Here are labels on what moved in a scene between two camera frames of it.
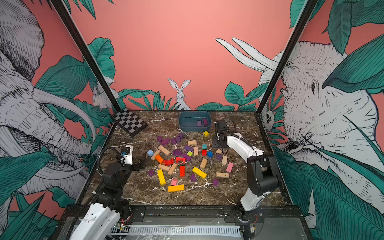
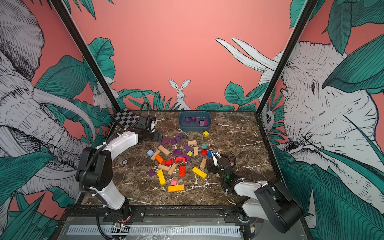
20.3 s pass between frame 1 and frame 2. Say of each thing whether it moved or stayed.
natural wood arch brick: stayed
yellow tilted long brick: stayed
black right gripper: moved
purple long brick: stayed
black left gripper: moved
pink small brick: stayed
